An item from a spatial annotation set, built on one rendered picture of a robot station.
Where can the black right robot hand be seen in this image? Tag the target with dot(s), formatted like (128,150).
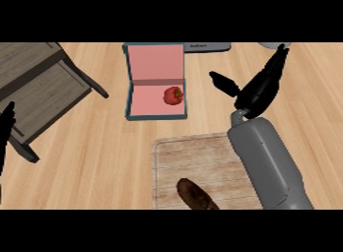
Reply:
(259,90)

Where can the grey-brown wooden cabinet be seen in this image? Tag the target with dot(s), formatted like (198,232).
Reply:
(34,88)

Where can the pale grey round object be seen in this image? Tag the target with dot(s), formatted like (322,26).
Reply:
(273,45)

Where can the grey flat appliance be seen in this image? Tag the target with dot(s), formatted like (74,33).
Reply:
(205,47)

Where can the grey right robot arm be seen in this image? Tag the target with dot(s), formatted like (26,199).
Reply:
(269,164)

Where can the pink open box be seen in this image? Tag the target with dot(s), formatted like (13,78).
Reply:
(155,82)

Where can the pale wooden cutting board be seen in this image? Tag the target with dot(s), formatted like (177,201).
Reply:
(202,170)

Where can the dark brown oblong vegetable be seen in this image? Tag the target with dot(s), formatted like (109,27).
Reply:
(193,195)

